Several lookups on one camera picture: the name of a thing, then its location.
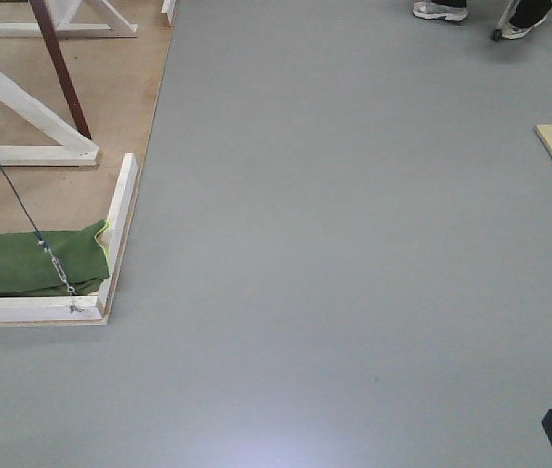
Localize green sandbag near cable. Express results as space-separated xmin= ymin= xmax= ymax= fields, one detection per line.
xmin=0 ymin=219 xmax=109 ymax=297

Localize grey right sneaker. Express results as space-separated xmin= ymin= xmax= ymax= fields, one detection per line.
xmin=500 ymin=16 xmax=547 ymax=40

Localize grey left sneaker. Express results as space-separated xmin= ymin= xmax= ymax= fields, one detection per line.
xmin=412 ymin=1 xmax=468 ymax=22

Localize white edge rail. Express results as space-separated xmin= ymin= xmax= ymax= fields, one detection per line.
xmin=97 ymin=153 xmax=138 ymax=321

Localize white wooden support frame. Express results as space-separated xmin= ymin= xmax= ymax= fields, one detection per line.
xmin=0 ymin=71 xmax=99 ymax=167

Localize metal turnbuckle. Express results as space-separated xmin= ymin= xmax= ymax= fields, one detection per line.
xmin=34 ymin=231 xmax=84 ymax=313

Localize brown wooden door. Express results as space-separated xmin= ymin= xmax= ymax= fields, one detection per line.
xmin=29 ymin=0 xmax=92 ymax=139

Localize white front rail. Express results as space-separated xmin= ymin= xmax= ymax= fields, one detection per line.
xmin=0 ymin=296 xmax=104 ymax=323

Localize black trouser leg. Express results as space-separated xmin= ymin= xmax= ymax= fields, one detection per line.
xmin=509 ymin=0 xmax=552 ymax=29

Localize plywood base platform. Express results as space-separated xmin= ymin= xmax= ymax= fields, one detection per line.
xmin=0 ymin=1 xmax=179 ymax=327

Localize far white wooden frame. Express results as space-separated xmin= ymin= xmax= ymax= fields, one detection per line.
xmin=0 ymin=1 xmax=138 ymax=39

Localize grey sneaker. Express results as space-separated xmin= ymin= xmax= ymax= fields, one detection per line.
xmin=412 ymin=1 xmax=468 ymax=22
xmin=500 ymin=16 xmax=547 ymax=40

